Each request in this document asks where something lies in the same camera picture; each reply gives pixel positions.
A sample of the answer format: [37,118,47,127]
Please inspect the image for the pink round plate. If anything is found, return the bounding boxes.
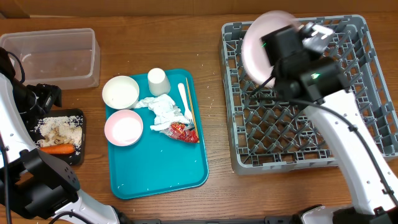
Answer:
[241,11,300,85]

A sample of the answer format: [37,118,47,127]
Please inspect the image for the orange carrot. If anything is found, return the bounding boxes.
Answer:
[40,144,75,154]

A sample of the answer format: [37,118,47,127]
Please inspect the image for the white bowl with food scraps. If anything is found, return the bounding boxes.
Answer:
[102,76,139,110]

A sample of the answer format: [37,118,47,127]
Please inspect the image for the pink bowl with food scraps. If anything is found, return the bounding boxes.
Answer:
[104,110,144,147]

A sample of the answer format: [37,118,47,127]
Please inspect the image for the white plastic cup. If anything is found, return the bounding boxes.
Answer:
[147,68,171,96]

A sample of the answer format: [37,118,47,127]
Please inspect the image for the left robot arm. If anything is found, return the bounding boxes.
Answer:
[1,49,130,223]

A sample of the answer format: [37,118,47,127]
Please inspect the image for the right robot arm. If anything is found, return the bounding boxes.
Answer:
[261,23,397,223]

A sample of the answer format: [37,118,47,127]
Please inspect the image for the grey dishwasher rack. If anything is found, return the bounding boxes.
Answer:
[220,15,397,175]

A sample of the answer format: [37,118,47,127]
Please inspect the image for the spilled rice and scraps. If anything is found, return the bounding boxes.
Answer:
[34,116,83,148]

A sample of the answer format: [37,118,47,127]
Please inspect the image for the clear plastic bin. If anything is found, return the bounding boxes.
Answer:
[1,28,101,90]

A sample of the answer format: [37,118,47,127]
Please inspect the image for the black plastic bin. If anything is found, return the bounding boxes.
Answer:
[29,109,86,166]

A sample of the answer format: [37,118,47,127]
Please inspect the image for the wooden chopstick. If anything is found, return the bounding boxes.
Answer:
[186,78,200,142]

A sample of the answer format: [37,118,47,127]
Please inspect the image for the white plastic fork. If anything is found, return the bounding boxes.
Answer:
[178,83,193,124]

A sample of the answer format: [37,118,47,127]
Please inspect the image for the crumpled white napkin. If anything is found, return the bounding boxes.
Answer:
[133,94,190,131]

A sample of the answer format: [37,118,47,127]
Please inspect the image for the red snack wrapper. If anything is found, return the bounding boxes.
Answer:
[160,122,200,143]

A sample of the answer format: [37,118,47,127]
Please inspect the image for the teal serving tray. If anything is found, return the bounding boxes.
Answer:
[108,68,209,199]

